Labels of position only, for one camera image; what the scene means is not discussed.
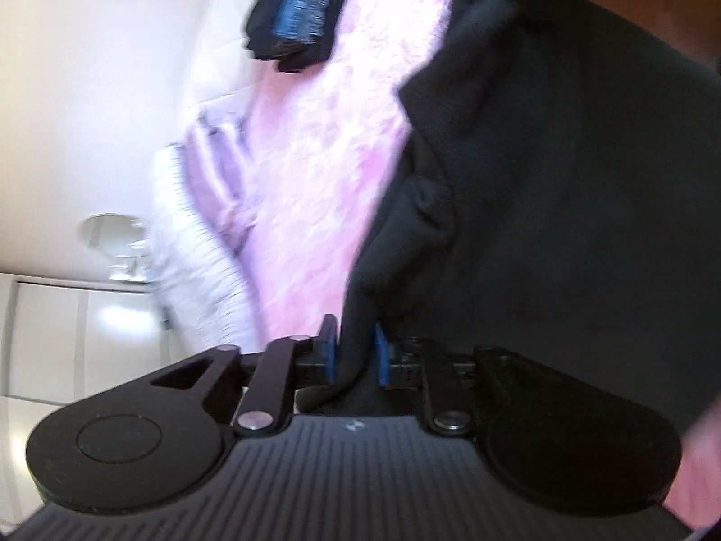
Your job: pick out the folded dark garment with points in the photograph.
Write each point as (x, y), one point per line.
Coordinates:
(262, 22)

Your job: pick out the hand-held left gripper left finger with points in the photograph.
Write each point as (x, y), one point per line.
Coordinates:
(329, 352)

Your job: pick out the dark teal garment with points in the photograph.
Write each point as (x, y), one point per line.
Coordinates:
(552, 208)

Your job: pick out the white ribbed quilt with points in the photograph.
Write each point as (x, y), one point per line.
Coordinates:
(191, 270)

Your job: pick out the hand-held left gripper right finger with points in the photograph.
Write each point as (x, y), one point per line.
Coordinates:
(382, 360)

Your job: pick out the round ceiling lamp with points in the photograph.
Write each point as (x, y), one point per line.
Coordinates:
(112, 236)

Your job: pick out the pink floral blanket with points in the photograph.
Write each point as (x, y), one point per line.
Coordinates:
(326, 180)

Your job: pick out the white glossy wardrobe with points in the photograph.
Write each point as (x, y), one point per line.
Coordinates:
(84, 338)

